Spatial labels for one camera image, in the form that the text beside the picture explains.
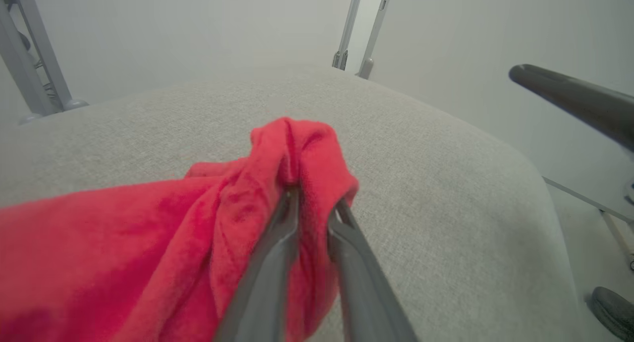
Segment red shorts with number print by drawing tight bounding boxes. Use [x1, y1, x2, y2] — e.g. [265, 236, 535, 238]
[0, 117, 360, 342]

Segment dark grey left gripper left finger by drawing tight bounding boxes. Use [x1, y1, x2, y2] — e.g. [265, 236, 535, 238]
[214, 186, 301, 342]

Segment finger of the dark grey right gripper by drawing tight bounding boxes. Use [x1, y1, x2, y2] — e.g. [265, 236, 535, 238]
[509, 64, 634, 152]

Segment dark grey wheel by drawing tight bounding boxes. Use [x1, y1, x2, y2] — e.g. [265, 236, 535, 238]
[591, 286, 634, 342]

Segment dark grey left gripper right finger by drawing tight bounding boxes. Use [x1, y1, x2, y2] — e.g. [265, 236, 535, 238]
[328, 198, 419, 342]

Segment grey metal ladder frame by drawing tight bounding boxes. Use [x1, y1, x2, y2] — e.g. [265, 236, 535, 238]
[0, 0, 90, 125]

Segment grey metal post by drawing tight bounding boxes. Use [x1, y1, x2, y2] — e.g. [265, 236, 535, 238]
[332, 0, 365, 70]
[356, 0, 395, 80]

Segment white rod frame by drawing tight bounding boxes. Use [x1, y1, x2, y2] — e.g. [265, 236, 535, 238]
[542, 176, 634, 271]

